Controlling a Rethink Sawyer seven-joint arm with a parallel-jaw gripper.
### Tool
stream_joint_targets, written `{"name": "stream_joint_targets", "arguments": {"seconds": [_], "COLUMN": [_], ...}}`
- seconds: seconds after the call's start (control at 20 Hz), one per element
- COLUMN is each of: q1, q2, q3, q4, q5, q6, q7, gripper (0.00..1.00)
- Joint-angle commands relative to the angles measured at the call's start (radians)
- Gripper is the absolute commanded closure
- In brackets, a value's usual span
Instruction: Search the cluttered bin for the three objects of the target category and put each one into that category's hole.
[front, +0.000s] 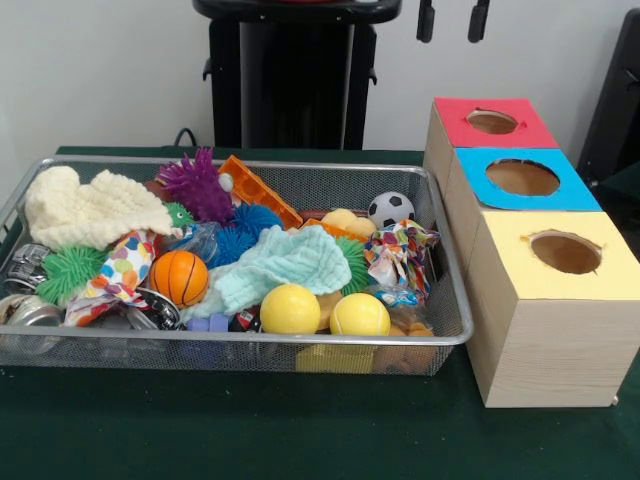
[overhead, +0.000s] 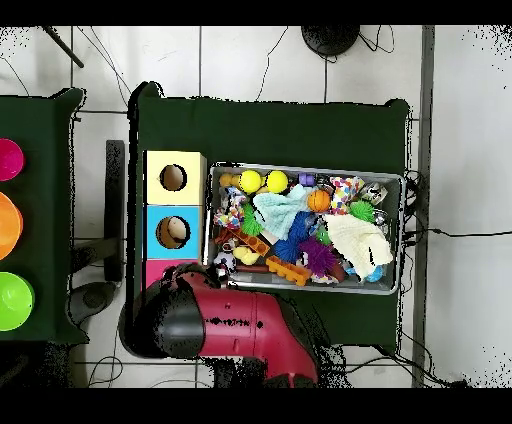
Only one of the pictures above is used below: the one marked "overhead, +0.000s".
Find colourful polka dot cloth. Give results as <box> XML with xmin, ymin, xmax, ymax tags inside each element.
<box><xmin>329</xmin><ymin>175</ymin><xmax>366</xmax><ymax>216</ymax></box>
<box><xmin>213</xmin><ymin>187</ymin><xmax>246</xmax><ymax>230</ymax></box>

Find yellow plush toy with string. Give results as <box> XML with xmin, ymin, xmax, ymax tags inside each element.
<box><xmin>232</xmin><ymin>245</ymin><xmax>261</xmax><ymax>266</ymax></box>

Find wooden box with three holes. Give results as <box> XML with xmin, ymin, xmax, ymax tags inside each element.
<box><xmin>142</xmin><ymin>150</ymin><xmax>207</xmax><ymax>289</ymax></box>

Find shallow mesh bin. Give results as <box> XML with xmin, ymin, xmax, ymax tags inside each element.
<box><xmin>203</xmin><ymin>161</ymin><xmax>406</xmax><ymax>296</ymax></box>

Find mint green cloth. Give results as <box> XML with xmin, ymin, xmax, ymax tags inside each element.
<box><xmin>252</xmin><ymin>183</ymin><xmax>309</xmax><ymax>241</ymax></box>

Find yellow tennis ball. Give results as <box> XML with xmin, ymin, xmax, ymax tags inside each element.
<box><xmin>238</xmin><ymin>169</ymin><xmax>263</xmax><ymax>195</ymax></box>

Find smooth yellow ball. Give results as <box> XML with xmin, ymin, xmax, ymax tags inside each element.
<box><xmin>265</xmin><ymin>170</ymin><xmax>290</xmax><ymax>194</ymax></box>

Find orange toy brick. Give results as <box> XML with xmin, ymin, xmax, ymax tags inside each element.
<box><xmin>265</xmin><ymin>255</ymin><xmax>312</xmax><ymax>287</ymax></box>

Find purple spiky toy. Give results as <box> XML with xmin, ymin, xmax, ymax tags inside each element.
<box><xmin>297</xmin><ymin>236</ymin><xmax>339</xmax><ymax>277</ymax></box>

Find dark green tablecloth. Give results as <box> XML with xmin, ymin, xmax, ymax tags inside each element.
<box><xmin>126</xmin><ymin>80</ymin><xmax>412</xmax><ymax>355</ymax></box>

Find cream knitted cloth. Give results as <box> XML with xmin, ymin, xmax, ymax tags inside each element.
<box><xmin>323</xmin><ymin>213</ymin><xmax>394</xmax><ymax>281</ymax></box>

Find black upright panel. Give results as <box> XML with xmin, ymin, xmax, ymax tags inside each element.
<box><xmin>103</xmin><ymin>139</ymin><xmax>126</xmax><ymax>283</ymax></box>

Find dark grey rounded base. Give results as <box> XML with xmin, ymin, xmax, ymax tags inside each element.
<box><xmin>65</xmin><ymin>280</ymin><xmax>118</xmax><ymax>326</ymax></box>

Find black round stand base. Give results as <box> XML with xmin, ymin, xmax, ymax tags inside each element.
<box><xmin>300</xmin><ymin>25</ymin><xmax>361</xmax><ymax>57</ymax></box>

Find dark green cloth side table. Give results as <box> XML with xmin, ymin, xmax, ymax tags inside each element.
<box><xmin>0</xmin><ymin>87</ymin><xmax>90</xmax><ymax>345</ymax></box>

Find orange plastic bowl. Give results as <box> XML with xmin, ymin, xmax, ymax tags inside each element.
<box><xmin>0</xmin><ymin>191</ymin><xmax>24</xmax><ymax>261</ymax></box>

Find pink plastic bowl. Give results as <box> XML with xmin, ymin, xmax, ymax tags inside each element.
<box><xmin>0</xmin><ymin>138</ymin><xmax>26</xmax><ymax>182</ymax></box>

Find black pole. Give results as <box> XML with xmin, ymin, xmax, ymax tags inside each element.
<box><xmin>41</xmin><ymin>25</ymin><xmax>85</xmax><ymax>69</ymax></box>

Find green plastic bowl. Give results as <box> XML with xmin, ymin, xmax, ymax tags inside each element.
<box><xmin>0</xmin><ymin>271</ymin><xmax>36</xmax><ymax>332</ymax></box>

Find black cable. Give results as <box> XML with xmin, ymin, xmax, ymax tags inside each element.
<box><xmin>403</xmin><ymin>227</ymin><xmax>512</xmax><ymax>239</ymax></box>

